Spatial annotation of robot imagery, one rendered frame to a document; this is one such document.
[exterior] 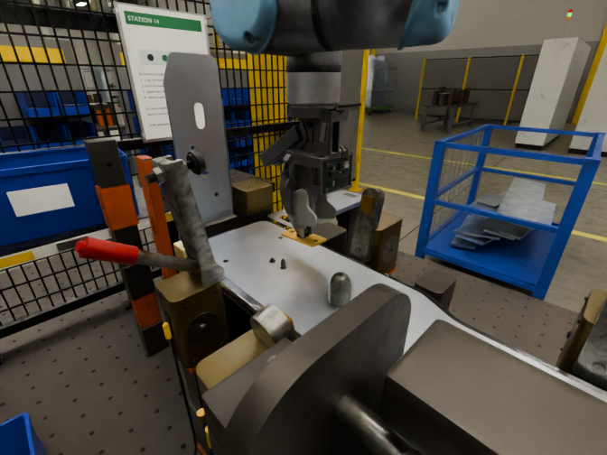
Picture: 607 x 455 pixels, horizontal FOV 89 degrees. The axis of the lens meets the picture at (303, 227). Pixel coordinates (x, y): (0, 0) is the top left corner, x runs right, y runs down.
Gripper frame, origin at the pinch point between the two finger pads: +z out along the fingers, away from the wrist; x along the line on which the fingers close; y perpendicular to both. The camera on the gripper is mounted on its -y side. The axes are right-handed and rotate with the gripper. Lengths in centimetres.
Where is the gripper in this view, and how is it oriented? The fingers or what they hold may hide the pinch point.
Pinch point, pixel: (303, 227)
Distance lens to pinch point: 54.4
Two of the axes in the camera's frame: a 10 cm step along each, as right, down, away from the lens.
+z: 0.0, 9.0, 4.3
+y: 7.0, 3.1, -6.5
